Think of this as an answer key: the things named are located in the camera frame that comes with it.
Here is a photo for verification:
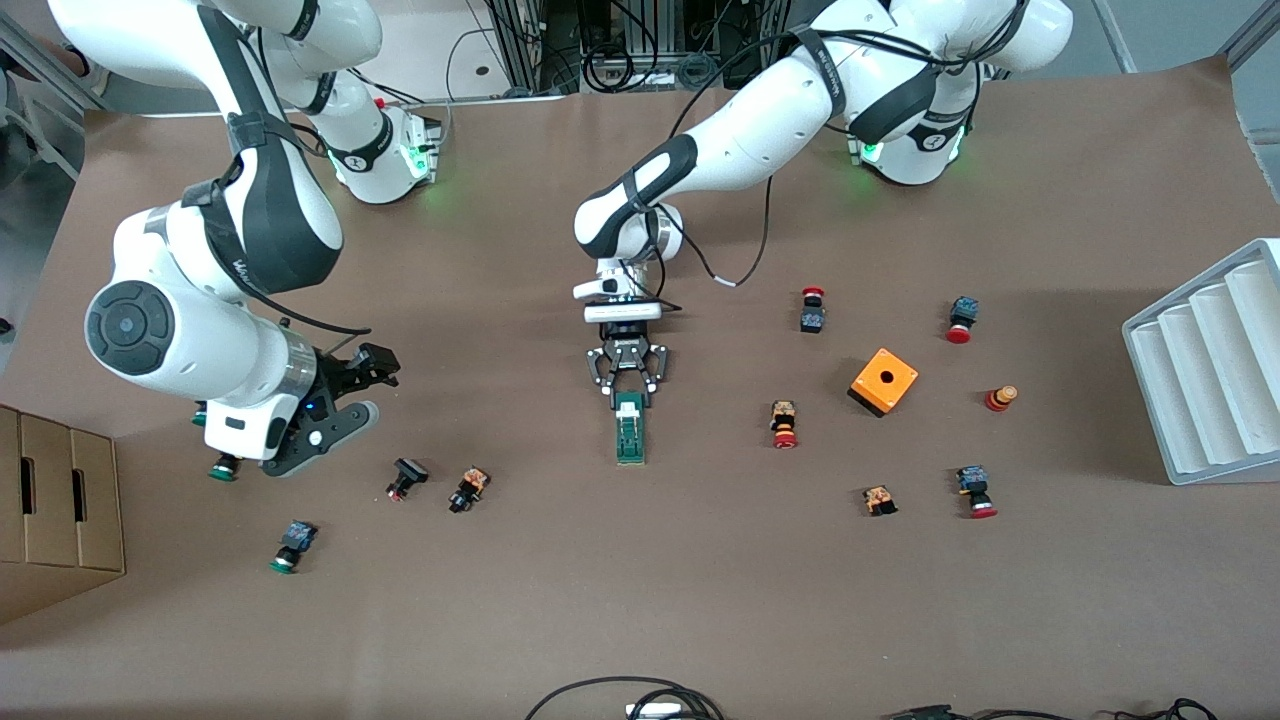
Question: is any black flat-head switch red base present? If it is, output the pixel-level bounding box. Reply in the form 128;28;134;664
385;457;430;502

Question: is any equipment rack with cables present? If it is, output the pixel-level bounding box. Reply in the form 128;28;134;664
440;0;801;101

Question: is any black selector switch orange block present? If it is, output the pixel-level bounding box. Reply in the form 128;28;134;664
447;466;492;515

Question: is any brown cardboard box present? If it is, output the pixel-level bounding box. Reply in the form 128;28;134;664
0;405;127;626

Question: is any black cable white marker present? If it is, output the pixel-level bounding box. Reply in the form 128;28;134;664
655;175;776;291

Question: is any aluminium frame post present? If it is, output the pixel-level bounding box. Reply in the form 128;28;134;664
1218;0;1280;71

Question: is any grey white slotted tray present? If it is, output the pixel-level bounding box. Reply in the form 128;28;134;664
1121;237;1280;487

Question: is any orange button enclosure box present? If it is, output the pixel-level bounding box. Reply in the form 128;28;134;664
847;347;920;419

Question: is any black cable loop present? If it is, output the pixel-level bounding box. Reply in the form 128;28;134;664
523;676;726;720

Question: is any thin black cable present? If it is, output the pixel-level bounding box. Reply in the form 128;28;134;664
880;697;1221;720

